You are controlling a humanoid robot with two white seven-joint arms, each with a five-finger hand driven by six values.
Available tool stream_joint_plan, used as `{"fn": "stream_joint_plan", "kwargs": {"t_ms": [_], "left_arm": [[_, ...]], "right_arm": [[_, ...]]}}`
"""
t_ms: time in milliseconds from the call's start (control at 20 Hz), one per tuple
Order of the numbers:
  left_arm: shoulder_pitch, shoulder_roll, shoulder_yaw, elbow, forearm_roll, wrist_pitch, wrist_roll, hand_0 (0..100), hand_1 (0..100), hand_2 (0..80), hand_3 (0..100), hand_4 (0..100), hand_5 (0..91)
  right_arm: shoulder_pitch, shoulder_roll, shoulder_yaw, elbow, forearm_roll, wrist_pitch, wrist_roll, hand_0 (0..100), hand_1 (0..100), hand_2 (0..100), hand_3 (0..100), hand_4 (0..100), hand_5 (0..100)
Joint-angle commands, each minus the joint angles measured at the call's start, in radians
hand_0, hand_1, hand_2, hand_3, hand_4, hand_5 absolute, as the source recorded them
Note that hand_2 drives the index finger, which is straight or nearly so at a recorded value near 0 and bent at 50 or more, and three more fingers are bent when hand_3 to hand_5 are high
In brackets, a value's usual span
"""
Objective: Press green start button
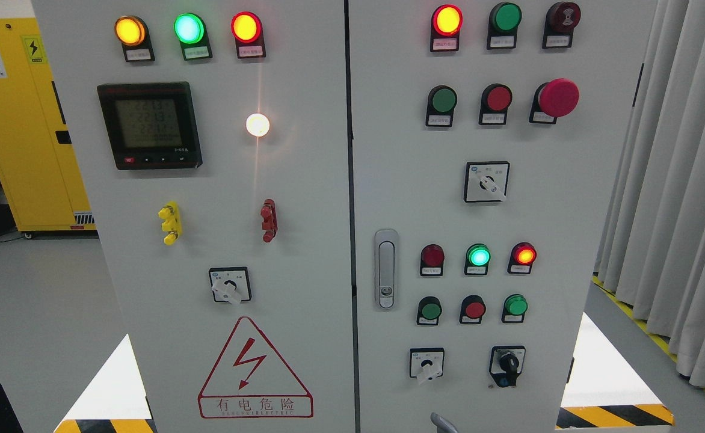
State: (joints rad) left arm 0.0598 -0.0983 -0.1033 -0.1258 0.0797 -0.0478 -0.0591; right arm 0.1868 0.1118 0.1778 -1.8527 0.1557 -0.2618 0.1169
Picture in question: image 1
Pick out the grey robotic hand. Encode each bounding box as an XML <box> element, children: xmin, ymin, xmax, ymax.
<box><xmin>429</xmin><ymin>412</ymin><xmax>459</xmax><ymax>433</ymax></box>

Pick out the green start push button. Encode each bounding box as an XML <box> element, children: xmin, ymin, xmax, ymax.
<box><xmin>416</xmin><ymin>296</ymin><xmax>443</xmax><ymax>326</ymax></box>

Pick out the lower red push button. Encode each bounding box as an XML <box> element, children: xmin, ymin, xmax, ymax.
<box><xmin>458</xmin><ymin>294</ymin><xmax>487</xmax><ymax>325</ymax></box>

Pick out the red push button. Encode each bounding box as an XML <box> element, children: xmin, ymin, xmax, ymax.
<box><xmin>478</xmin><ymin>83</ymin><xmax>513</xmax><ymax>126</ymax></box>
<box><xmin>458</xmin><ymin>294</ymin><xmax>487</xmax><ymax>325</ymax></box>

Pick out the lower right green push button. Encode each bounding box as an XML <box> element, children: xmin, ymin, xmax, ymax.
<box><xmin>500</xmin><ymin>293</ymin><xmax>529</xmax><ymax>324</ymax></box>

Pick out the upper green push button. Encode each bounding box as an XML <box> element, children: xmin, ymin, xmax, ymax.
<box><xmin>425</xmin><ymin>85</ymin><xmax>457</xmax><ymax>127</ymax></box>

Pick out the upper red push button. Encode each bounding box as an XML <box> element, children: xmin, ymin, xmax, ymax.
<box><xmin>478</xmin><ymin>83</ymin><xmax>513</xmax><ymax>126</ymax></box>

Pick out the red emergency stop mushroom button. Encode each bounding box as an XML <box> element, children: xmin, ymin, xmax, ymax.
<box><xmin>528</xmin><ymin>78</ymin><xmax>580</xmax><ymax>125</ymax></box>

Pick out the lower left red indicator lamp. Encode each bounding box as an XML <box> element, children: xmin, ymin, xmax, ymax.
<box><xmin>419</xmin><ymin>244</ymin><xmax>445</xmax><ymax>277</ymax></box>

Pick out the red indicator lamp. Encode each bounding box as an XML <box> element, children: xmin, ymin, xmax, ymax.
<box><xmin>419</xmin><ymin>244</ymin><xmax>445</xmax><ymax>277</ymax></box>
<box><xmin>507</xmin><ymin>242</ymin><xmax>537</xmax><ymax>275</ymax></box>
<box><xmin>230</xmin><ymin>11</ymin><xmax>266</xmax><ymax>58</ymax></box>

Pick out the lower middle green indicator lamp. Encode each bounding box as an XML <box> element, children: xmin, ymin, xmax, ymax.
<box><xmin>464</xmin><ymin>244</ymin><xmax>491</xmax><ymax>276</ymax></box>

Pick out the green indicator lamp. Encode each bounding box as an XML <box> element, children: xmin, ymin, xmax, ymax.
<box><xmin>173</xmin><ymin>12</ymin><xmax>213</xmax><ymax>61</ymax></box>
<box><xmin>464</xmin><ymin>244</ymin><xmax>491</xmax><ymax>276</ymax></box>

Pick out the lower right red indicator lamp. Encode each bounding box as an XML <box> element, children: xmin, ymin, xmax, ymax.
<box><xmin>507</xmin><ymin>242</ymin><xmax>537</xmax><ymax>275</ymax></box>

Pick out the red electric hazard warning sticker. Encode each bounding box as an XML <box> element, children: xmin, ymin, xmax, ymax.
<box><xmin>197</xmin><ymin>317</ymin><xmax>314</xmax><ymax>419</ymax></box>

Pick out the grey electrical control cabinet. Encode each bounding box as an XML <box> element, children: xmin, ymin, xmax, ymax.
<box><xmin>32</xmin><ymin>1</ymin><xmax>659</xmax><ymax>432</ymax></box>

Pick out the red terminal block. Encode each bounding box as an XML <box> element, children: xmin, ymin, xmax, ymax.
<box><xmin>259</xmin><ymin>199</ymin><xmax>278</xmax><ymax>243</ymax></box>

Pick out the grey curtain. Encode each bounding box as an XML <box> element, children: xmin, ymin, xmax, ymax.
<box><xmin>596</xmin><ymin>1</ymin><xmax>705</xmax><ymax>388</ymax></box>

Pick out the yellow terminal block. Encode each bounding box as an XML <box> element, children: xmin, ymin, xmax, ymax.
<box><xmin>158</xmin><ymin>201</ymin><xmax>183</xmax><ymax>245</ymax></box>

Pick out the white lit indicator lamp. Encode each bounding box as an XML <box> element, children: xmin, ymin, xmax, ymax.
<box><xmin>245</xmin><ymin>112</ymin><xmax>271</xmax><ymax>138</ymax></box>

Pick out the red lit lamp top right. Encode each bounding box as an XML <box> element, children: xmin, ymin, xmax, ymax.
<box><xmin>429</xmin><ymin>4</ymin><xmax>463</xmax><ymax>52</ymax></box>

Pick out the green lamp top right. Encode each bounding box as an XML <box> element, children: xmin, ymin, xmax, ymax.
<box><xmin>487</xmin><ymin>2</ymin><xmax>522</xmax><ymax>50</ymax></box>

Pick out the black digital power meter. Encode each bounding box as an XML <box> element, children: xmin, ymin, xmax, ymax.
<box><xmin>97</xmin><ymin>81</ymin><xmax>202</xmax><ymax>170</ymax></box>

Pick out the dark red buzzer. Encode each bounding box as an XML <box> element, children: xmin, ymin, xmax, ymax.
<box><xmin>542</xmin><ymin>2</ymin><xmax>581</xmax><ymax>49</ymax></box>

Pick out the red indicator lamp top left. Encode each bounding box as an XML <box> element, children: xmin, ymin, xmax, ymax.
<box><xmin>230</xmin><ymin>11</ymin><xmax>266</xmax><ymax>58</ymax></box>

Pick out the green indicator lamp top left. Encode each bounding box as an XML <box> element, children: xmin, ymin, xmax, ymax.
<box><xmin>173</xmin><ymin>12</ymin><xmax>213</xmax><ymax>61</ymax></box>

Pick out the yellow indicator lamp top left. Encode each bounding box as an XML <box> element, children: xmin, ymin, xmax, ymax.
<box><xmin>114</xmin><ymin>16</ymin><xmax>155</xmax><ymax>63</ymax></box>

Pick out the yellow safety cabinet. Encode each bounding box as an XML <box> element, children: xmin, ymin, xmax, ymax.
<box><xmin>0</xmin><ymin>17</ymin><xmax>95</xmax><ymax>236</ymax></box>

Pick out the lower white rotary selector switch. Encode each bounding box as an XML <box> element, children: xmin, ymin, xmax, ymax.
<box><xmin>408</xmin><ymin>347</ymin><xmax>445</xmax><ymax>385</ymax></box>

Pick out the black knob selector switch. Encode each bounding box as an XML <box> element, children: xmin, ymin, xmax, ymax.
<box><xmin>489</xmin><ymin>345</ymin><xmax>526</xmax><ymax>387</ymax></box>

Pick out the grey door latch handle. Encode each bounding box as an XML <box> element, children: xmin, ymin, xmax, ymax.
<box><xmin>374</xmin><ymin>229</ymin><xmax>399</xmax><ymax>310</ymax></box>

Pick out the upper right rotary selector switch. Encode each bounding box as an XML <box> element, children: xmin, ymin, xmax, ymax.
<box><xmin>463</xmin><ymin>161</ymin><xmax>510</xmax><ymax>203</ymax></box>

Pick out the left panel rotary selector switch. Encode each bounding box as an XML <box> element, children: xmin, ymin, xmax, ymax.
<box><xmin>208</xmin><ymin>266</ymin><xmax>253</xmax><ymax>304</ymax></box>

